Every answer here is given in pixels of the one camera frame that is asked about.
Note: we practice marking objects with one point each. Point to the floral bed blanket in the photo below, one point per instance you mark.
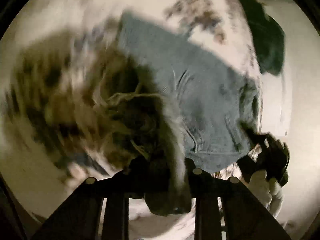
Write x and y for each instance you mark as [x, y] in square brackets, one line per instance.
[55, 131]

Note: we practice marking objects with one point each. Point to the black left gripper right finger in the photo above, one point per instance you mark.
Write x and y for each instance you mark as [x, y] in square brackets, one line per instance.
[226, 209]

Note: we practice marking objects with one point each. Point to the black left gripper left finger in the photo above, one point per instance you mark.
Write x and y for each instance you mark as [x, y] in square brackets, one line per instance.
[97, 208]

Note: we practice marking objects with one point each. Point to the blue denim pants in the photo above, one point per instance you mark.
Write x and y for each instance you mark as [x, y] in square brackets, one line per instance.
[177, 101]

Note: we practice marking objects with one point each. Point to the dark green blanket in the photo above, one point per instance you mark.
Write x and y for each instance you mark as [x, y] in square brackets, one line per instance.
[268, 37]

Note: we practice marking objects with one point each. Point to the white gloved hand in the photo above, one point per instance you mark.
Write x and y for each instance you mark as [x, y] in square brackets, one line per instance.
[269, 193]

